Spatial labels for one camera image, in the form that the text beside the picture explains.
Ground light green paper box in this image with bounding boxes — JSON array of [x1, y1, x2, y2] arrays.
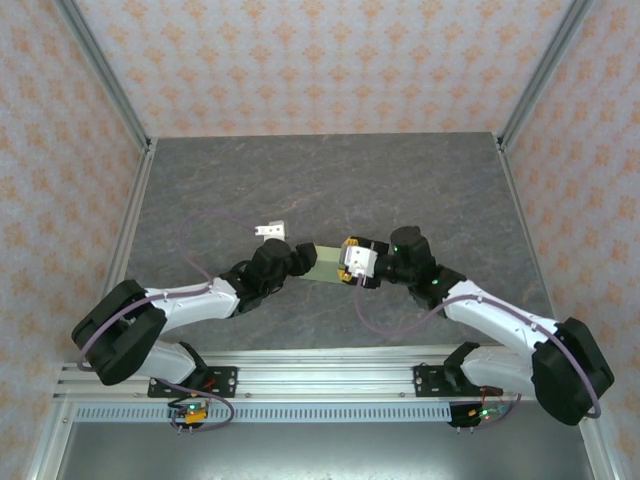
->
[[305, 244, 346, 285]]

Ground aluminium mounting beam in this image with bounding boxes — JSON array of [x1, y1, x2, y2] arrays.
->
[[52, 349, 599, 401]]

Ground grey metal sheet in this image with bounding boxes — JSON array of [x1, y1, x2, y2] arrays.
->
[[54, 419, 596, 480]]

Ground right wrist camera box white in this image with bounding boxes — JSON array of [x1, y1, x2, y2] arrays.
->
[[342, 244, 379, 279]]

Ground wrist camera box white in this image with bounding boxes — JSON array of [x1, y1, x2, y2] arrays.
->
[[252, 219, 290, 241], [342, 244, 379, 279]]

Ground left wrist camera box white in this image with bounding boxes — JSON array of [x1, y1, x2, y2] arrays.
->
[[252, 219, 290, 241]]

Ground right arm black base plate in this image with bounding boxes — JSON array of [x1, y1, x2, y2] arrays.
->
[[412, 364, 501, 399]]

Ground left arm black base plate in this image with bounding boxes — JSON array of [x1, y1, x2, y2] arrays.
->
[[147, 366, 239, 400]]

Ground aluminium table side rail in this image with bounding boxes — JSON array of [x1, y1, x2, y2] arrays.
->
[[99, 139, 159, 301], [494, 134, 574, 361]]

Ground slotted grey cable duct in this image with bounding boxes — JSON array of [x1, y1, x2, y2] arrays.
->
[[74, 403, 454, 424]]

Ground aluminium frame post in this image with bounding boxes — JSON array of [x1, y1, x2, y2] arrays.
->
[[497, 0, 596, 151], [52, 0, 154, 154]]

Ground aluminium lower frame bar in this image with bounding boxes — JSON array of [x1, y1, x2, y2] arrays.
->
[[27, 399, 76, 480], [572, 399, 621, 480]]

